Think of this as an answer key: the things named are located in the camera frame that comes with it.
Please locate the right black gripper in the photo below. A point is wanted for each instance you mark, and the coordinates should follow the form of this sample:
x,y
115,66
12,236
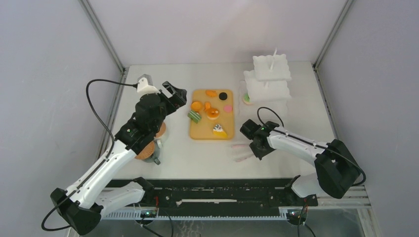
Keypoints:
x,y
258,152

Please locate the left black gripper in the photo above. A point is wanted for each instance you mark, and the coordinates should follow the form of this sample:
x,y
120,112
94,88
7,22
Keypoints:
x,y
179,98

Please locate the pink handled metal tongs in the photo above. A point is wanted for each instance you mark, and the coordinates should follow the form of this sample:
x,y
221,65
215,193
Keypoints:
x,y
241,152

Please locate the yellow cream cake slice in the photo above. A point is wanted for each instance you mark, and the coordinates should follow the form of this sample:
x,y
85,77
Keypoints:
x,y
219,131

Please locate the green frosted donut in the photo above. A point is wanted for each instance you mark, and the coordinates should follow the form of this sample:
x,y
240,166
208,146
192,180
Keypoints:
x,y
246,99

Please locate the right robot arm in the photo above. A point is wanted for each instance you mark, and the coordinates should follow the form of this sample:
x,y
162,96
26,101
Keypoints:
x,y
335,167

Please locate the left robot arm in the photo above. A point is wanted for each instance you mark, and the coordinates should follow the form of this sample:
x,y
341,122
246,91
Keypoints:
x,y
84,203

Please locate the orange round tart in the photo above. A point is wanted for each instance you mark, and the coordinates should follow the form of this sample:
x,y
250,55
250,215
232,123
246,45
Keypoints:
x,y
196,106

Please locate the green layered cake slice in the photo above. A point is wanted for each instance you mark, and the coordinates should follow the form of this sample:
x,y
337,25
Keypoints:
x,y
194,116

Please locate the small orange pastry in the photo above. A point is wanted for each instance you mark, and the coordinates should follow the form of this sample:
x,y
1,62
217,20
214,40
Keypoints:
x,y
207,105

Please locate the orange glazed donut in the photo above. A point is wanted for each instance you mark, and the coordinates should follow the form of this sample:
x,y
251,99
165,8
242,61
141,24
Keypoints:
x,y
212,113

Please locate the yellow serving tray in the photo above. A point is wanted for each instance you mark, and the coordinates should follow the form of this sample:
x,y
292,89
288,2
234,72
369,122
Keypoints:
x,y
203,129

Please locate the black round cookie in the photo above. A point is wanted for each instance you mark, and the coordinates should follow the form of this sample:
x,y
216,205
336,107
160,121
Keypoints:
x,y
223,96

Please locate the pink macaron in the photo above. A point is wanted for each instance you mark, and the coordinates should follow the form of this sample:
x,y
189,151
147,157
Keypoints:
x,y
228,108

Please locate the white three tier stand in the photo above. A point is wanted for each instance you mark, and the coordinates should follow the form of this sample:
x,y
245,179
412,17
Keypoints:
x,y
267,83

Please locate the grey mug with rattan lid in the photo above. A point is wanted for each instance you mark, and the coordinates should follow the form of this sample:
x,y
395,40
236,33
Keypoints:
x,y
150,154

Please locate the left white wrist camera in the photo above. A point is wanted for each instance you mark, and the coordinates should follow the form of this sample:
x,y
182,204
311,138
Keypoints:
x,y
145,85

